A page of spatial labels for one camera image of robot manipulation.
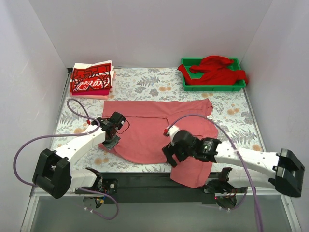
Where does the floral patterned table mat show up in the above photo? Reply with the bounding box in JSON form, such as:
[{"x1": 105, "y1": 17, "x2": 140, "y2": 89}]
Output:
[{"x1": 51, "y1": 68, "x2": 265, "y2": 173}]

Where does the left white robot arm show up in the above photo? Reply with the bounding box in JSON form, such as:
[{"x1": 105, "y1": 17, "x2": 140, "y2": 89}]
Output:
[{"x1": 32, "y1": 112, "x2": 126, "y2": 199}]

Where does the red t shirt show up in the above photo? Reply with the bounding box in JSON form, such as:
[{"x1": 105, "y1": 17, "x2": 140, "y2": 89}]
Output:
[{"x1": 178, "y1": 56, "x2": 249, "y2": 86}]

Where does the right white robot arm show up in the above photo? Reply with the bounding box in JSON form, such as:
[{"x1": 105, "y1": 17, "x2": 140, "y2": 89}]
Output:
[{"x1": 162, "y1": 126, "x2": 305, "y2": 198}]

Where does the folded red printed shirt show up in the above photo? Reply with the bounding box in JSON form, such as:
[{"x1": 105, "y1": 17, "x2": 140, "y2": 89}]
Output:
[{"x1": 70, "y1": 70, "x2": 113, "y2": 93}]

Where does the folded white shirt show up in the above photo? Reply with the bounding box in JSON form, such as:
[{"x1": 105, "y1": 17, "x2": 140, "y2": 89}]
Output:
[{"x1": 73, "y1": 60, "x2": 115, "y2": 79}]

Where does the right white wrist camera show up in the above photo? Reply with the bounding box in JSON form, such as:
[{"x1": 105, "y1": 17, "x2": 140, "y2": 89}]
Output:
[{"x1": 163, "y1": 125, "x2": 180, "y2": 142}]

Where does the green plastic bin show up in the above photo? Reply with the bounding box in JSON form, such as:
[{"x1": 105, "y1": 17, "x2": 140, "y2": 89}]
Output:
[{"x1": 181, "y1": 58, "x2": 246, "y2": 92}]

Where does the folded magenta shirt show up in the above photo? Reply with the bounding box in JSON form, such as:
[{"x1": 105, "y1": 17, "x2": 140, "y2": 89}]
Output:
[{"x1": 71, "y1": 89, "x2": 110, "y2": 96}]

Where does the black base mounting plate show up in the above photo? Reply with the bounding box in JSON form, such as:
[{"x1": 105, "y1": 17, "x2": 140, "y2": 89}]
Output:
[{"x1": 74, "y1": 172, "x2": 247, "y2": 211}]

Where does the pink t shirt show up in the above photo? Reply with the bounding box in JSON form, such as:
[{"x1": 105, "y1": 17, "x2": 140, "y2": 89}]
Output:
[{"x1": 98, "y1": 98, "x2": 219, "y2": 189}]

